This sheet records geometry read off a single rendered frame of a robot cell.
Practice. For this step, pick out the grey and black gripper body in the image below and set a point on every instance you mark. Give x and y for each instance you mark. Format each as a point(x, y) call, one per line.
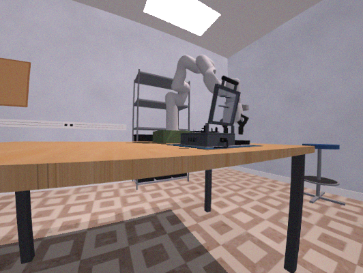
point(238, 114)

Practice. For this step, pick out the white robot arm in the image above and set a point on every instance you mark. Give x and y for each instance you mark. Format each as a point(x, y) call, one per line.
point(203, 64)

